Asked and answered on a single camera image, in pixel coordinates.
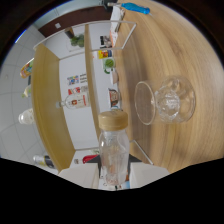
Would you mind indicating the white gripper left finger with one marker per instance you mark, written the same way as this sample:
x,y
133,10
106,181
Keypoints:
x,y
78,175

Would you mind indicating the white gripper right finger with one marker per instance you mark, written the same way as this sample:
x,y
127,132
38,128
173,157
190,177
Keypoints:
x,y
148,173

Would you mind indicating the clear bottle wooden cap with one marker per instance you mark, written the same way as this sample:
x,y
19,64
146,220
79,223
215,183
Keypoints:
x,y
114,150

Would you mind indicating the blue liquor bottle silver cap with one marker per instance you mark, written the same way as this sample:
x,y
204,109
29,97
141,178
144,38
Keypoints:
x,y
135,8

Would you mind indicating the tall black silver can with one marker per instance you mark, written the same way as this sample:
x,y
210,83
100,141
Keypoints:
x,y
43,161

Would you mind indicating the two-tier wood shelf rack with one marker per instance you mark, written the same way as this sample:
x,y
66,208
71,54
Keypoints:
x,y
50,110

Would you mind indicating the clear glass with ice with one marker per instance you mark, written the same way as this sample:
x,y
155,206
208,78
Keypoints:
x,y
166,101

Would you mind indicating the clear bottle red label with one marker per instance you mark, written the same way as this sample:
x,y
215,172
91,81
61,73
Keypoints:
x,y
76,101

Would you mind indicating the clear bottle green cap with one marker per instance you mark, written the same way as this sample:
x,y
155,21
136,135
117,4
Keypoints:
x,y
27,91

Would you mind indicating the yellow drink can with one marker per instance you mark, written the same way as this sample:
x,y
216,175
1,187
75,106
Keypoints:
x,y
26,68

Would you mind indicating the brown door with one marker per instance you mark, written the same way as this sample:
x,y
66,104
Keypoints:
x,y
83,16

